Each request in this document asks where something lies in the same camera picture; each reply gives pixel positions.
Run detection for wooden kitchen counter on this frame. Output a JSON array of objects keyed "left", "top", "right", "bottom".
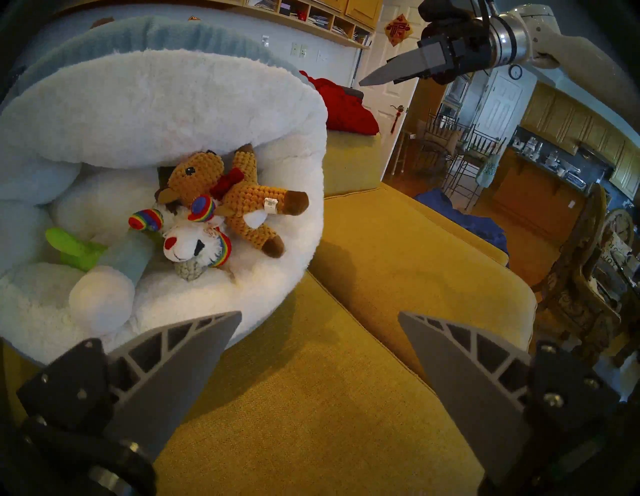
[{"left": 492, "top": 147, "right": 608, "bottom": 246}]

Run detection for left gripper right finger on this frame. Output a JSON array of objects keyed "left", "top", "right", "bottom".
[{"left": 398, "top": 311, "right": 622, "bottom": 484}]

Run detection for green cactus plush toy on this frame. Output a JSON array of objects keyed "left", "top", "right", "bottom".
[{"left": 45, "top": 227, "right": 108, "bottom": 272}]

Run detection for wooden dining table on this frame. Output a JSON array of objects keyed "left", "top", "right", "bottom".
[{"left": 592, "top": 250, "right": 640, "bottom": 371}]

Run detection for carved wooden dining chair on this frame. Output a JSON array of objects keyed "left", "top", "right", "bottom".
[
  {"left": 532, "top": 182, "right": 631, "bottom": 368},
  {"left": 602, "top": 209, "right": 637, "bottom": 256}
]

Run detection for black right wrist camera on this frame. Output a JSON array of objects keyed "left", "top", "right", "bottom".
[{"left": 419, "top": 0, "right": 478, "bottom": 25}]

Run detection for green bottle plush toy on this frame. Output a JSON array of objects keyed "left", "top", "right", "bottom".
[{"left": 69, "top": 227, "right": 157, "bottom": 336}]

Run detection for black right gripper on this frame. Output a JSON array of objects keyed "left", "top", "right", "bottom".
[{"left": 358, "top": 20, "right": 495, "bottom": 87}]

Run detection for white fluffy plush toy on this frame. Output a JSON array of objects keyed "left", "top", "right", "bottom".
[{"left": 128, "top": 194, "right": 233, "bottom": 273}]

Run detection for red diamond door ornament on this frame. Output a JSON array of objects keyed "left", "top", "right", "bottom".
[{"left": 384, "top": 14, "right": 414, "bottom": 47}]

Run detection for brown reindeer plush toy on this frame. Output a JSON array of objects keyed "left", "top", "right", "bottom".
[{"left": 155, "top": 144, "right": 310, "bottom": 259}]

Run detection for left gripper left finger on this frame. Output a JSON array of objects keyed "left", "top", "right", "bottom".
[{"left": 15, "top": 311, "right": 243, "bottom": 461}]

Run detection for wooden kitchen wall cabinets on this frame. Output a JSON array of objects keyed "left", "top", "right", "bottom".
[{"left": 520, "top": 82, "right": 640, "bottom": 201}]

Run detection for yellow back cushion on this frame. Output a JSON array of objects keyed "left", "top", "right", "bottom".
[{"left": 322, "top": 130, "right": 383, "bottom": 197}]

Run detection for dark blue blanket heap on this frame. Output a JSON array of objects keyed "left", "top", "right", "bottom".
[{"left": 415, "top": 189, "right": 510, "bottom": 256}]

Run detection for white panel closet door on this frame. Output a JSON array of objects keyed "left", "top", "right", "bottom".
[{"left": 474, "top": 67, "right": 538, "bottom": 146}]

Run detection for red blanket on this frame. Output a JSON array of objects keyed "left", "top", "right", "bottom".
[{"left": 300, "top": 70, "right": 380, "bottom": 137}]

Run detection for white and blue dog bed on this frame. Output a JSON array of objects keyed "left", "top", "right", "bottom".
[{"left": 0, "top": 15, "right": 328, "bottom": 366}]

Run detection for yellow sofa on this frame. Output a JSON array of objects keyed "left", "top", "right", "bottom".
[{"left": 0, "top": 130, "right": 538, "bottom": 496}]

